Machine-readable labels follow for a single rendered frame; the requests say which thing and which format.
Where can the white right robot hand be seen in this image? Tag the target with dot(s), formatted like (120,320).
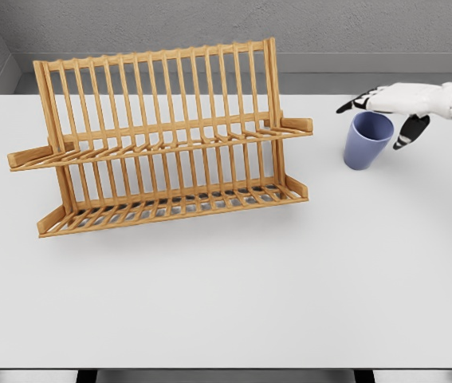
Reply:
(398,99)

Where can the blue cup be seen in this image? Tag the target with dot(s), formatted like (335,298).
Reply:
(365,141)

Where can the wooden two-tier dish rack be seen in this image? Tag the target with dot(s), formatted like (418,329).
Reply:
(158,135)

